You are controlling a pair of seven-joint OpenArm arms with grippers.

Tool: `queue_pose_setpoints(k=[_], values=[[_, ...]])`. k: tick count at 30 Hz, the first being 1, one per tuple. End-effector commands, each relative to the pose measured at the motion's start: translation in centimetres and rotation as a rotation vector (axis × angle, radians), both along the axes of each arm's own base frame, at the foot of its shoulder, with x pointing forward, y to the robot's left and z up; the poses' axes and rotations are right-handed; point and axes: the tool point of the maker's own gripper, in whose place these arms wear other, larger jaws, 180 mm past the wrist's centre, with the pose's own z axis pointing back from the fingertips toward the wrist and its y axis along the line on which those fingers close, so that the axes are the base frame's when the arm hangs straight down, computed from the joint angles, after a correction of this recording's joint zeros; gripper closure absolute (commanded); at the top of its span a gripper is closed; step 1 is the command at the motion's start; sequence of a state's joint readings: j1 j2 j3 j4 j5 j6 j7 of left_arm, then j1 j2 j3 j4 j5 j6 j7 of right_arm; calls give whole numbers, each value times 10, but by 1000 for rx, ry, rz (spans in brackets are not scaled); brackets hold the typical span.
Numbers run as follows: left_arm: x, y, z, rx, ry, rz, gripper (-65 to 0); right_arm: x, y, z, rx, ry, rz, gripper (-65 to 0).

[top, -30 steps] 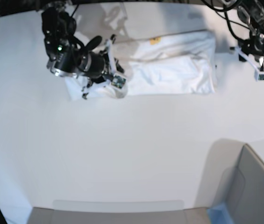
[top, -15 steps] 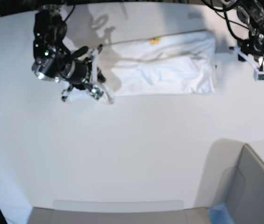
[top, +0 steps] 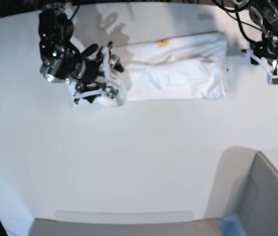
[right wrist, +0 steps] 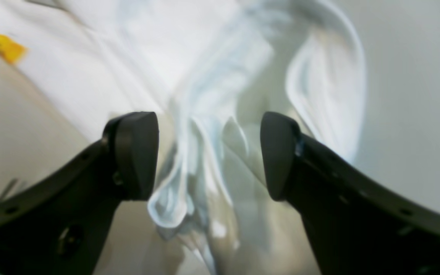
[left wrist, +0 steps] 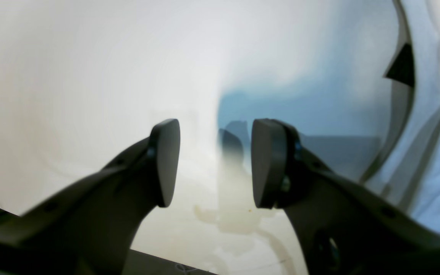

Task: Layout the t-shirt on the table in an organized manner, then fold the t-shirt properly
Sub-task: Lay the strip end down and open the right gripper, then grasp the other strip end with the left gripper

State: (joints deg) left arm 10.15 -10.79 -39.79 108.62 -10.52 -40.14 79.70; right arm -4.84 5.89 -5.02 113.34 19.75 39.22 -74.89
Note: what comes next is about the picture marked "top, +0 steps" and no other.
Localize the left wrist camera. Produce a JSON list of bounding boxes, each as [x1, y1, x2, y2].
[[267, 74, 278, 86]]

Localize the grey partition panel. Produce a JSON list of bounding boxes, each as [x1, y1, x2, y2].
[[205, 146, 278, 236]]

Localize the white printed t-shirt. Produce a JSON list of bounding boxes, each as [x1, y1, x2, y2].
[[66, 31, 228, 108]]

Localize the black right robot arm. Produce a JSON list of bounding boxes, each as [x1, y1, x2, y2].
[[38, 0, 126, 107]]

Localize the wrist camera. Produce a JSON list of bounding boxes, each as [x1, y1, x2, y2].
[[267, 74, 278, 86], [104, 86, 119, 99]]

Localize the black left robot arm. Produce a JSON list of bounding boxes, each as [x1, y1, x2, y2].
[[213, 0, 278, 79]]

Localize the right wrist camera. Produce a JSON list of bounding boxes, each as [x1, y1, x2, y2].
[[104, 86, 119, 99]]

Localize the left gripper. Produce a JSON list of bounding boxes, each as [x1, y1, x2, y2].
[[242, 40, 278, 76]]

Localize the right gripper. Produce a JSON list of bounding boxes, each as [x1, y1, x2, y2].
[[66, 41, 124, 103]]

